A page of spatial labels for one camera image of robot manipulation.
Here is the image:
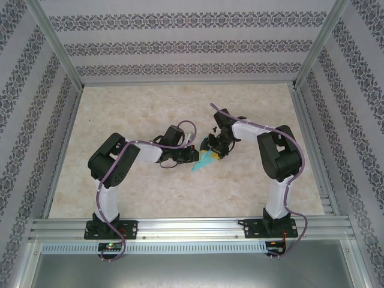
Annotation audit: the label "teal paper sheet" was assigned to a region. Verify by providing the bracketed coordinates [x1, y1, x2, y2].
[191, 136, 221, 174]

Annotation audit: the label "grey sheet metal panel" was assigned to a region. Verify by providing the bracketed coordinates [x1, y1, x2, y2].
[29, 239, 368, 288]

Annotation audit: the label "small circuit board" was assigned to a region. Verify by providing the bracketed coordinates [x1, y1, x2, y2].
[98, 242, 124, 252]
[265, 241, 287, 254]

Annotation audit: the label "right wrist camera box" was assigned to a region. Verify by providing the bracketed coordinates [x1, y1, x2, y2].
[212, 110, 238, 130]

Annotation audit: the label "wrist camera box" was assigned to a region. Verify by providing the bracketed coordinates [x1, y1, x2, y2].
[212, 110, 238, 130]
[152, 124, 194, 148]

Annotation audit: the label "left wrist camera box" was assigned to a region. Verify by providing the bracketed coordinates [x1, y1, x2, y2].
[152, 124, 194, 148]

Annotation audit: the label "aluminium frame crossbar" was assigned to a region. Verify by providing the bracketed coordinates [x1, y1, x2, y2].
[80, 80, 296, 88]

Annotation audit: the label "aluminium mounting rail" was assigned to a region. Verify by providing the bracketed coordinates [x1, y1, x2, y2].
[28, 217, 356, 242]

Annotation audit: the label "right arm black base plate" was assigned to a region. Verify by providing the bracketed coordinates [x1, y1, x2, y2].
[243, 218, 299, 239]

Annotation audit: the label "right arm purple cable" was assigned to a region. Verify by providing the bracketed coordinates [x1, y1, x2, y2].
[209, 103, 310, 260]

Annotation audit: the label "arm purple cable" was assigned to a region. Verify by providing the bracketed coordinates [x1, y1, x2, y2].
[95, 119, 197, 263]
[209, 103, 310, 260]

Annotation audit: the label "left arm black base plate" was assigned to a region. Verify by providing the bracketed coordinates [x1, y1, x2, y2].
[83, 220, 139, 241]

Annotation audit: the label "aluminium table side rail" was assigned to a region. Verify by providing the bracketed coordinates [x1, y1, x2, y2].
[289, 85, 341, 217]
[41, 86, 85, 218]

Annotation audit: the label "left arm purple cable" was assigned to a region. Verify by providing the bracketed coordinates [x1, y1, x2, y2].
[95, 119, 197, 263]

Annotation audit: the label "slotted grey cable duct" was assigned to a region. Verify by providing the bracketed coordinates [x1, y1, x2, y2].
[40, 241, 268, 254]

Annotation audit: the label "aluminium frame post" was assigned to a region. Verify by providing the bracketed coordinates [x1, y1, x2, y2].
[25, 0, 85, 92]
[293, 0, 350, 91]

